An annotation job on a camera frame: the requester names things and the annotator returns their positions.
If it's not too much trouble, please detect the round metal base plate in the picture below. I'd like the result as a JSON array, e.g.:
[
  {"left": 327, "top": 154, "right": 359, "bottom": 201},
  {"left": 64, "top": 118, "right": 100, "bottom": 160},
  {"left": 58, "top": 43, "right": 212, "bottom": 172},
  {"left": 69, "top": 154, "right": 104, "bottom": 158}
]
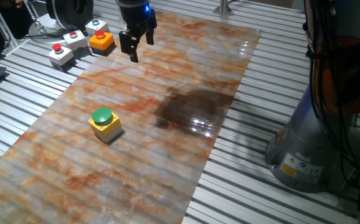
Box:
[{"left": 28, "top": 14, "right": 67, "bottom": 44}]

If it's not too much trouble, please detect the orange marble pattern mat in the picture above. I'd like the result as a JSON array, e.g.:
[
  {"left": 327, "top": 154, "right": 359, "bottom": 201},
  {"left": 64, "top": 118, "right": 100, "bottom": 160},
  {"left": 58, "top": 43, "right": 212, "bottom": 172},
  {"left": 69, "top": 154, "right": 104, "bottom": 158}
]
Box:
[{"left": 0, "top": 11, "right": 263, "bottom": 224}]

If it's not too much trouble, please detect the yellow box green mushroom button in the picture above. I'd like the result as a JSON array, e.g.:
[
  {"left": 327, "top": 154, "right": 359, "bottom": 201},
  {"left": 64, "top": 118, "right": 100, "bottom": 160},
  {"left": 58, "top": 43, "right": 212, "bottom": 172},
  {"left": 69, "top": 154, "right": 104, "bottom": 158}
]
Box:
[{"left": 88, "top": 107, "right": 124, "bottom": 144}]

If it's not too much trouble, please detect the grey box red mushroom button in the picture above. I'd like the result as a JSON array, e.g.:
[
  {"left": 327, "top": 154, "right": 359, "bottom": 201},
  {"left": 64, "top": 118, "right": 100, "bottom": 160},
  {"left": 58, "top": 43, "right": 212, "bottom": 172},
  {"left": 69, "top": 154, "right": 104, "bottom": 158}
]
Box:
[{"left": 47, "top": 43, "right": 75, "bottom": 73}]

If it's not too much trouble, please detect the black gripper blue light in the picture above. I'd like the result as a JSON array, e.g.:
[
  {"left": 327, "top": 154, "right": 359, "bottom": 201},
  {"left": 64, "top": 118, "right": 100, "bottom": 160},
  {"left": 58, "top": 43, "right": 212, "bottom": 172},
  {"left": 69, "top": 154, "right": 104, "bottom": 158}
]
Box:
[{"left": 116, "top": 0, "right": 158, "bottom": 63}]

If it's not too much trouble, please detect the thin metal rod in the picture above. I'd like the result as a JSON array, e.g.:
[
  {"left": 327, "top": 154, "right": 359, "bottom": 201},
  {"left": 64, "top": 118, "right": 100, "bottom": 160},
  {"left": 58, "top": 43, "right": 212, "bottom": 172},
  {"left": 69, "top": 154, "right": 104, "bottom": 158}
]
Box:
[{"left": 22, "top": 0, "right": 45, "bottom": 31}]

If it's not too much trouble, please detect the grey box green button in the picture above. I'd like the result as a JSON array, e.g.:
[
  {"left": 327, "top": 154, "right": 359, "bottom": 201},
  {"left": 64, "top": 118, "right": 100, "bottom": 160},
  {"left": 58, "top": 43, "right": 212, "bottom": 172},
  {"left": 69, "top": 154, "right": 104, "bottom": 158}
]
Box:
[{"left": 84, "top": 18, "right": 110, "bottom": 37}]

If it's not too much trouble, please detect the orange box red button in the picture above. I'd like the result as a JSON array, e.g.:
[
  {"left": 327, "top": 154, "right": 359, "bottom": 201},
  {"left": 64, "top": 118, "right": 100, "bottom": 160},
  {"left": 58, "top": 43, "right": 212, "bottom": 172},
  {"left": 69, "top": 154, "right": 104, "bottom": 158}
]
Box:
[{"left": 88, "top": 29, "right": 116, "bottom": 57}]

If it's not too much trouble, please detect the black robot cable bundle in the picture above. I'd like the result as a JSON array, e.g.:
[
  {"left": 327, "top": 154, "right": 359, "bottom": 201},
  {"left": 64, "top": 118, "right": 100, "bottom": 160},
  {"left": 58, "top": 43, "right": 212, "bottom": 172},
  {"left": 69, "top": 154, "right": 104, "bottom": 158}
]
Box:
[{"left": 303, "top": 0, "right": 360, "bottom": 184}]

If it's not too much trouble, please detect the aluminium frame strut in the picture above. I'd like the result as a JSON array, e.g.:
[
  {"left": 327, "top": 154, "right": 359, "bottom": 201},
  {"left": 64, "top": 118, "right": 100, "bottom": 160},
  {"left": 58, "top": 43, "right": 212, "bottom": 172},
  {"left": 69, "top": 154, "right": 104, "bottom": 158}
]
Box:
[
  {"left": 0, "top": 0, "right": 19, "bottom": 49},
  {"left": 212, "top": 0, "right": 235, "bottom": 16}
]

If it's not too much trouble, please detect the grey box small red button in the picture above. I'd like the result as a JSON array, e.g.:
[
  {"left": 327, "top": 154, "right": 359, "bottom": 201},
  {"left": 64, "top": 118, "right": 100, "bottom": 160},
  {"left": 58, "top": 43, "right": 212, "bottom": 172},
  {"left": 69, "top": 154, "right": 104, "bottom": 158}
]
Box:
[{"left": 62, "top": 30, "right": 90, "bottom": 59}]

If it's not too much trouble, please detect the black round drum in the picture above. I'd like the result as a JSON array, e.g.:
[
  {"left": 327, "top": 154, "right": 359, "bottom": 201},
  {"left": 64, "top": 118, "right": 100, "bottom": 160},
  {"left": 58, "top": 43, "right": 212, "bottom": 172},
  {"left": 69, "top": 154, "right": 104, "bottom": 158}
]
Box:
[{"left": 45, "top": 0, "right": 95, "bottom": 32}]

